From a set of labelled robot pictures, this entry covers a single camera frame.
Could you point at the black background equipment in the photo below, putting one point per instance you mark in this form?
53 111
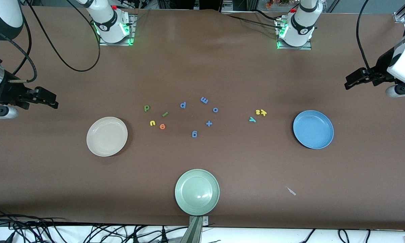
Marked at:
189 3

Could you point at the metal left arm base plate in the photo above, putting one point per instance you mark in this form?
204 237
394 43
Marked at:
307 48

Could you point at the yellow foam letter k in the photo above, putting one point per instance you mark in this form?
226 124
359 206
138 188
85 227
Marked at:
263 113

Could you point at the aluminium frame rail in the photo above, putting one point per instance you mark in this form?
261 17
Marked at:
399 17

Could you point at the green round plate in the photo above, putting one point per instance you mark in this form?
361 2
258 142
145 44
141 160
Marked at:
197 192

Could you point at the grey metal camera stand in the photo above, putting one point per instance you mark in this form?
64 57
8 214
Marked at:
192 233

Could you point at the blue round plate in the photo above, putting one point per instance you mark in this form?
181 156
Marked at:
313 129

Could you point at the blue foam letter m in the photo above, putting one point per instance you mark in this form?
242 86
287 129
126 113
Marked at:
204 100

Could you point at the orange red background object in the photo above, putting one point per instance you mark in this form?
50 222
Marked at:
276 2

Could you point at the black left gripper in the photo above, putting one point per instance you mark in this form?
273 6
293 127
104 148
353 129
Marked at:
380 70

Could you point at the teal foam letter y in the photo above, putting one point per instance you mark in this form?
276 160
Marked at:
252 119

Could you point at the white tape scrap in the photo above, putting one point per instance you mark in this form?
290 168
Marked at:
291 191

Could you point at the beige round plate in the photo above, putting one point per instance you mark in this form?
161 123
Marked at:
107 136

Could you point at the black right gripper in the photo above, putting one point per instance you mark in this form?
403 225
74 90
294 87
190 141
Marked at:
9 91

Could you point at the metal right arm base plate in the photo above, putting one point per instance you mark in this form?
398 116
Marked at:
104 43

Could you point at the brown table cover sheet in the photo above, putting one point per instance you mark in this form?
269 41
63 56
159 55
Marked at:
202 67

